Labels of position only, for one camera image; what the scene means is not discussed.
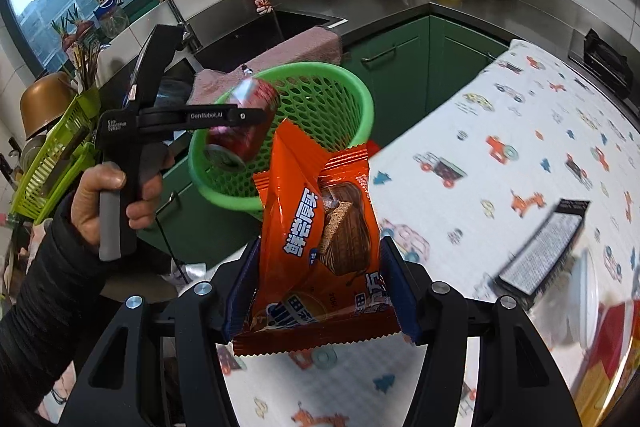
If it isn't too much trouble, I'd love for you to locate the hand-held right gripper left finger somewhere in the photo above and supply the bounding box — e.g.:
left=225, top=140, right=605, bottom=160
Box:
left=60, top=237, right=263, bottom=427

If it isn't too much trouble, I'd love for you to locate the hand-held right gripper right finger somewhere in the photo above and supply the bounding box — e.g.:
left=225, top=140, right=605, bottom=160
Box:
left=379, top=237, right=583, bottom=427

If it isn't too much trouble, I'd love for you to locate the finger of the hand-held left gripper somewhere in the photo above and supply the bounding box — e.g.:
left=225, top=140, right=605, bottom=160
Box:
left=137, top=106, right=268, bottom=130

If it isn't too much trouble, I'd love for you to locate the red soda can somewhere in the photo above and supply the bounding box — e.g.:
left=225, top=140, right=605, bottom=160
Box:
left=205, top=78, right=281, bottom=171

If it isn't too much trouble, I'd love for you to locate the orange wafer snack packet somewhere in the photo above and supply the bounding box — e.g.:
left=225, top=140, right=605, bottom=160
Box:
left=232, top=117, right=404, bottom=357

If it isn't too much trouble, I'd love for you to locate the green mesh plastic basket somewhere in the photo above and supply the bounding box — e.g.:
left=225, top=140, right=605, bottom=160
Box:
left=187, top=62, right=375, bottom=223

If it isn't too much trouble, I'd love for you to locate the person's left forearm black sleeve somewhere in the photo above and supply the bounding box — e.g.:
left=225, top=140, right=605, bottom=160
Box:
left=0, top=194, right=107, bottom=410

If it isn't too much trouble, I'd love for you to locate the person's left hand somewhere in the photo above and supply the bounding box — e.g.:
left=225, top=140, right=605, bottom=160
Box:
left=71, top=151, right=177, bottom=249

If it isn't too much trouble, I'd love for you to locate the white plastic bag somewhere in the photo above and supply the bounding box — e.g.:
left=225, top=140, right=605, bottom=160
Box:
left=159, top=258, right=209, bottom=299

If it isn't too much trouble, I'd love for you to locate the glass jar blue lid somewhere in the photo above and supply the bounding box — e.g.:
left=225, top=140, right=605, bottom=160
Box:
left=93, top=0, right=131, bottom=39

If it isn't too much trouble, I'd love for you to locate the chrome curved faucet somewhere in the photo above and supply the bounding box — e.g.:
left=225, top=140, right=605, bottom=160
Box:
left=114, top=0, right=204, bottom=54

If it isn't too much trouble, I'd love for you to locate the brass bowl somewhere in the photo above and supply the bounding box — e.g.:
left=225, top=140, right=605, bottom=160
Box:
left=20, top=72, right=79, bottom=140

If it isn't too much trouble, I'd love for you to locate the pink towel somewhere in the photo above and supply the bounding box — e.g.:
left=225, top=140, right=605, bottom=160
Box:
left=191, top=27, right=344, bottom=106

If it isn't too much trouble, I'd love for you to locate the black kitchen sink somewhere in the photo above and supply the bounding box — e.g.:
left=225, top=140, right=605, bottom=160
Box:
left=192, top=9, right=347, bottom=72

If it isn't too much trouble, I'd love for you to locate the green plastic dish rack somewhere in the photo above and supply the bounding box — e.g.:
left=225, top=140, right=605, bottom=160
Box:
left=10, top=88, right=104, bottom=226

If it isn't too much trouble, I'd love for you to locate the black printed carton box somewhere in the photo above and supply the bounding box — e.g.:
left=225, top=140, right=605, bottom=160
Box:
left=497, top=198, right=591, bottom=311

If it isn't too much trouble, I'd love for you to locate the green cabinet door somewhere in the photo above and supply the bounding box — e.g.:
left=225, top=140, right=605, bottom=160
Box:
left=342, top=14, right=432, bottom=144
left=442, top=34, right=510, bottom=108

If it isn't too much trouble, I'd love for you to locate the white vehicle print tablecloth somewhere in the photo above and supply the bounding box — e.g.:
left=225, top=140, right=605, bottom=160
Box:
left=215, top=39, right=640, bottom=427

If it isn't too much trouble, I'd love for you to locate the red and white container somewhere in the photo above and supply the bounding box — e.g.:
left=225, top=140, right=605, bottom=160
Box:
left=547, top=249, right=640, bottom=426

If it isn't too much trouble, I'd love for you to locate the black gas stove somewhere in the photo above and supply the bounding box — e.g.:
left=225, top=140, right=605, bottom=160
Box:
left=581, top=28, right=636, bottom=98

